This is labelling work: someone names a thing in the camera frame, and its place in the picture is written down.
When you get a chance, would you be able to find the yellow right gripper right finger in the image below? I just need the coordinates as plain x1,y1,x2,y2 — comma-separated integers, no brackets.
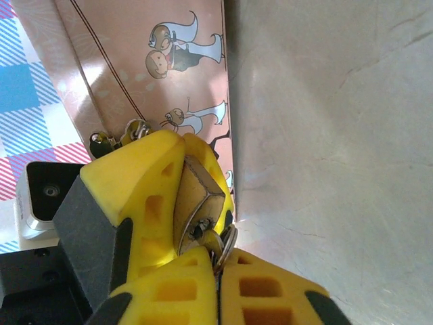
218,248,355,325

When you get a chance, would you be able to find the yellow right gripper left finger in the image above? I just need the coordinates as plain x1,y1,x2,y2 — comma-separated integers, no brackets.
89,245,219,325

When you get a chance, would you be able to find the brass padlock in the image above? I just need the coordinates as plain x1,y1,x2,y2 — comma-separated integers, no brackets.
173,154,227,255

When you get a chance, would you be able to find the silver key ring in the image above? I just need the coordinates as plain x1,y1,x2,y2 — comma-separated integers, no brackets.
211,225,238,274

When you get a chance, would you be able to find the metal box hasp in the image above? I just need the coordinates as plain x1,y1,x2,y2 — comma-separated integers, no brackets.
88,118,152,160

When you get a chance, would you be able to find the pink cartoon couple box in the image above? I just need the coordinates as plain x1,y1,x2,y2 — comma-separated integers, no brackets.
16,0,237,221

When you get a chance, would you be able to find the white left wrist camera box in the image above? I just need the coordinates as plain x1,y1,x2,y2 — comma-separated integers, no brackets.
14,161,85,242

